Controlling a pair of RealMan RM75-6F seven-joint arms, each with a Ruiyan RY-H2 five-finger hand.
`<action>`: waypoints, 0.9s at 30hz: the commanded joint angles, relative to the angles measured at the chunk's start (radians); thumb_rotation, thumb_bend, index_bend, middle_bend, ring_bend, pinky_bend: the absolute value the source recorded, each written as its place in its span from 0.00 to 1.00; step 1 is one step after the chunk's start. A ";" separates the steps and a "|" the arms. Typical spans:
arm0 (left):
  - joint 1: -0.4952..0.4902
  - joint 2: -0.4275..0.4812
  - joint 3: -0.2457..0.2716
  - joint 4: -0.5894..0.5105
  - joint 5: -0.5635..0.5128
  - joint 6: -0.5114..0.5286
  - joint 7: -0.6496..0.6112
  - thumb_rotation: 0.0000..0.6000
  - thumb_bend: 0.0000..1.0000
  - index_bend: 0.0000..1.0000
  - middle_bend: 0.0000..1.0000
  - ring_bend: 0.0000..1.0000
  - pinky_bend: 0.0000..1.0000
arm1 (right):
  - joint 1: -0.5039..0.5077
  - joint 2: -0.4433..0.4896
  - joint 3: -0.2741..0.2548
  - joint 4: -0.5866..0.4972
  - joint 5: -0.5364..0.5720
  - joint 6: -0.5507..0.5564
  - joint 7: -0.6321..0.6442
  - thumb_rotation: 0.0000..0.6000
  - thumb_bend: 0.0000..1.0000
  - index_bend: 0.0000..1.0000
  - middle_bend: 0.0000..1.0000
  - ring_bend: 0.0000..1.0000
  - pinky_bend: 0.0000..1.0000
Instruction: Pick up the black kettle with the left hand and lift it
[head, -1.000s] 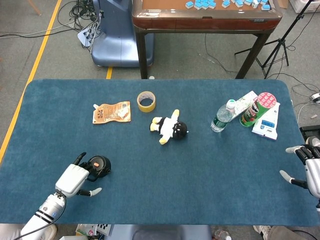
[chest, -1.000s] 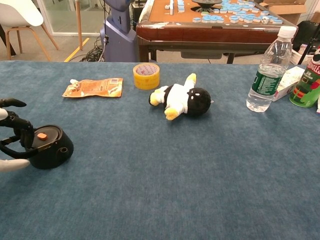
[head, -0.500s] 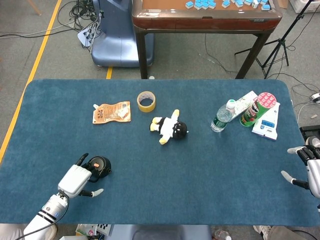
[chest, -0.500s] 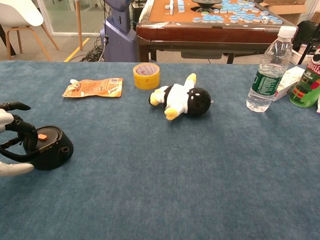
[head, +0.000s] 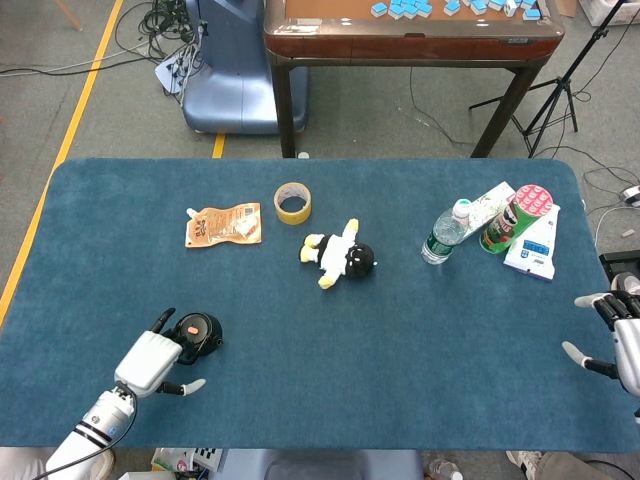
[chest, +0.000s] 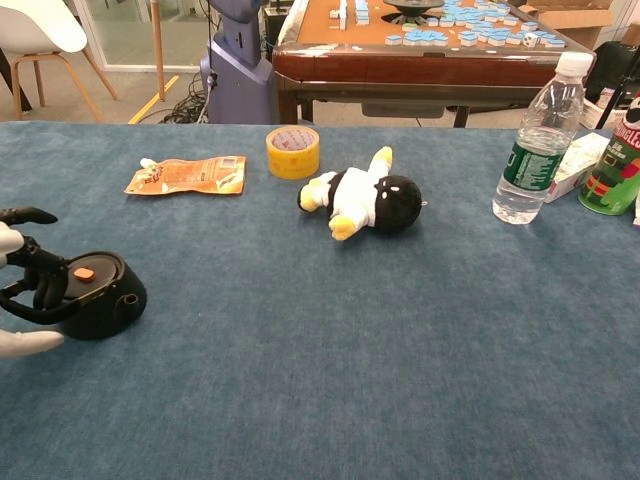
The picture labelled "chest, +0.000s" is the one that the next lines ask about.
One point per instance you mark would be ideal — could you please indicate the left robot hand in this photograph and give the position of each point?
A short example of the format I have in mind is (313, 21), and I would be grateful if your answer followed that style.
(47, 270)

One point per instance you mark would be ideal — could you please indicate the black cast iron teapot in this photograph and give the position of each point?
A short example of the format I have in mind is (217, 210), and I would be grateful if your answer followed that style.
(115, 310)

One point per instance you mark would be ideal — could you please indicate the purple-blue robot base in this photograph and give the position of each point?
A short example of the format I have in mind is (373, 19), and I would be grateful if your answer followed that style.
(240, 75)

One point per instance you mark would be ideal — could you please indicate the orange snack pouch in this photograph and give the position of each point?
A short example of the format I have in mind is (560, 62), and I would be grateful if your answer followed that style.
(190, 176)

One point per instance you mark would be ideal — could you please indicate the white chair wooden legs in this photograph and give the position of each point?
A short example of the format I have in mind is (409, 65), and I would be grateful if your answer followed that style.
(35, 25)

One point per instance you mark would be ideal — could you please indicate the wooden pole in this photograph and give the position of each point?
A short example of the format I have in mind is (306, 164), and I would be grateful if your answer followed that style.
(158, 50)

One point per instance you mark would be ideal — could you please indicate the yellow packing tape roll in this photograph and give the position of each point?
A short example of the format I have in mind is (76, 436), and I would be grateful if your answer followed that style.
(294, 162)

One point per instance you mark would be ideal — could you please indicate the blue table cloth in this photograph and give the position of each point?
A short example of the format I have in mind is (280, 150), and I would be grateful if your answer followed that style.
(320, 350)

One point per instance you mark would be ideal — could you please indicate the black white penguin plush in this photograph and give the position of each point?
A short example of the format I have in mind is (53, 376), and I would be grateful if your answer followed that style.
(365, 197)

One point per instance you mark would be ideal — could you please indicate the upright row of mahjong tiles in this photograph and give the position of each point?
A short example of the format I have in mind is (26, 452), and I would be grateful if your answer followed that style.
(343, 12)

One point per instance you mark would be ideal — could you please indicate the brown mahjong table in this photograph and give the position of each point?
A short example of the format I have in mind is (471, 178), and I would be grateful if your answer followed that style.
(400, 67)

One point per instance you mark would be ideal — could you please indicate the black mahjong table centre console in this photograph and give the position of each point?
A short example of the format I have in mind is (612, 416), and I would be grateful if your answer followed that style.
(412, 7)

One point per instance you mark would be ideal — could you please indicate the clear plastic water bottle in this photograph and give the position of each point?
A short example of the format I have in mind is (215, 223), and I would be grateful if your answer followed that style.
(530, 165)

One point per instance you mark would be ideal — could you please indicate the white dotted mahjong tile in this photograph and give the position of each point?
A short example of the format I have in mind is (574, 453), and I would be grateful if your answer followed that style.
(531, 39)

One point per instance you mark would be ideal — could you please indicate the white paper carton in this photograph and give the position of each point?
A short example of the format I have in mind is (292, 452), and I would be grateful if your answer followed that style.
(575, 165)

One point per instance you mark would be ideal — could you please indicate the green Pringles can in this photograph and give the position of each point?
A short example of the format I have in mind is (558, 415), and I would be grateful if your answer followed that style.
(612, 180)

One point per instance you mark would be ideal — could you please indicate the white box with printed items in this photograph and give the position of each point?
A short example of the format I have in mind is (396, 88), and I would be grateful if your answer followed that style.
(597, 112)

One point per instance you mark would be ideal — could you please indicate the cardboard box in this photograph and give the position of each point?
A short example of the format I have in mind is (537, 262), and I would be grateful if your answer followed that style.
(575, 20)

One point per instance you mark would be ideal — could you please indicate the black tripod leg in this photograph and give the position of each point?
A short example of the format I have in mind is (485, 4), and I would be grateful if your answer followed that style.
(614, 100)

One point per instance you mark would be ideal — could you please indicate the black bag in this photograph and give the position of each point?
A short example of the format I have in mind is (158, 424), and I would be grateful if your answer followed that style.
(612, 65)

